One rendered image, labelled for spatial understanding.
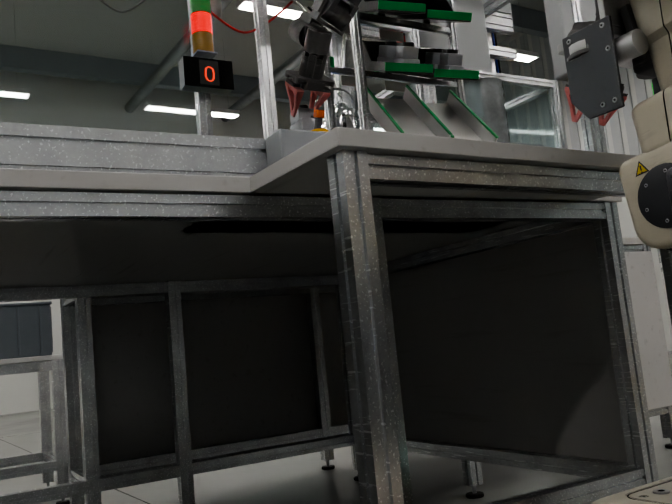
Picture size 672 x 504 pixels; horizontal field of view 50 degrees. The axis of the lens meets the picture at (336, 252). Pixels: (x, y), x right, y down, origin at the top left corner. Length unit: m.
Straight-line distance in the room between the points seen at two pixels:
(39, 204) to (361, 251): 0.52
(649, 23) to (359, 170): 0.56
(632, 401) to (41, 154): 1.42
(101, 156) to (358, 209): 0.49
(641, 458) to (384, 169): 1.08
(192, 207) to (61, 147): 0.24
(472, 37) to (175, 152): 1.92
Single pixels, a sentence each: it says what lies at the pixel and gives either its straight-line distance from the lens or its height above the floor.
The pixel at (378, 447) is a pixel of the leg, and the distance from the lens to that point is 1.06.
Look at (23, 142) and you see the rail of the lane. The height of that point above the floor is 0.93.
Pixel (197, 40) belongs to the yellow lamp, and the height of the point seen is 1.29.
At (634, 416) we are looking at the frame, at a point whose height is 0.30.
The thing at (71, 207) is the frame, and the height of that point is 0.80.
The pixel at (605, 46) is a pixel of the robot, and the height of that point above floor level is 1.00.
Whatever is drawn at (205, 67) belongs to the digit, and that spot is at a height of 1.22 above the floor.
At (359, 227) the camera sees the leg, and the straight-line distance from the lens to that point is 1.06.
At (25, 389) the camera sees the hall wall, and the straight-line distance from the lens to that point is 12.03.
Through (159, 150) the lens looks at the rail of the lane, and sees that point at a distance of 1.36.
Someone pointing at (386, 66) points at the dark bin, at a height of 1.20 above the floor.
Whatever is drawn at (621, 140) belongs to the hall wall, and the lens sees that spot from 11.61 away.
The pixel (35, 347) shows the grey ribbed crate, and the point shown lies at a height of 0.66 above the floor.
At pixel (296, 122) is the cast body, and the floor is 1.06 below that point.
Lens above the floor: 0.54
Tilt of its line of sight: 7 degrees up
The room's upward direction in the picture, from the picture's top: 6 degrees counter-clockwise
